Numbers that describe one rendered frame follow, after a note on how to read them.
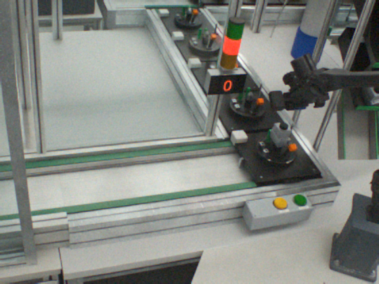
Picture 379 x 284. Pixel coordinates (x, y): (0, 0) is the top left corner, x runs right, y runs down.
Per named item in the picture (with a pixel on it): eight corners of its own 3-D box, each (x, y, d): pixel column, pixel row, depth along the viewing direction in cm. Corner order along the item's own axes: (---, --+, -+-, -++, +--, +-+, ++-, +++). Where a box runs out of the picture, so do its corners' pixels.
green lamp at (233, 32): (244, 40, 142) (248, 25, 139) (229, 40, 141) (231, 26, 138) (237, 32, 146) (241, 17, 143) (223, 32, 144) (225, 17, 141)
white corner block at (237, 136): (246, 146, 170) (248, 137, 167) (234, 147, 168) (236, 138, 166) (241, 138, 173) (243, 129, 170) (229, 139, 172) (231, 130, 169)
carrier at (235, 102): (286, 130, 180) (295, 103, 172) (228, 136, 173) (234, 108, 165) (260, 94, 197) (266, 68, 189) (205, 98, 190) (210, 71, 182)
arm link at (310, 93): (336, 96, 136) (321, 67, 137) (321, 103, 134) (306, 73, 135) (323, 103, 143) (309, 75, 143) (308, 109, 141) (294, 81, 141)
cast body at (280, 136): (288, 146, 161) (294, 130, 156) (277, 147, 159) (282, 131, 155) (277, 130, 167) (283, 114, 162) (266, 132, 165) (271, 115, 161)
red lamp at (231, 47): (241, 55, 145) (244, 40, 142) (226, 55, 144) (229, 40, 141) (235, 46, 149) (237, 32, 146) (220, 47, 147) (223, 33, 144)
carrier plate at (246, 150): (319, 177, 162) (321, 172, 161) (256, 186, 154) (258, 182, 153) (288, 133, 179) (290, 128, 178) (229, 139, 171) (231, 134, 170)
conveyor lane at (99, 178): (312, 195, 168) (320, 174, 162) (67, 232, 141) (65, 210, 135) (277, 143, 188) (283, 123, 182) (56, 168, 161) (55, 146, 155)
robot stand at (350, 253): (374, 283, 141) (402, 241, 129) (328, 269, 143) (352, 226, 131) (375, 248, 152) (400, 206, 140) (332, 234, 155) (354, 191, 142)
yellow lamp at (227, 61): (237, 69, 149) (241, 55, 145) (223, 69, 147) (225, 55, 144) (231, 60, 152) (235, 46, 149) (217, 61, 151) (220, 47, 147)
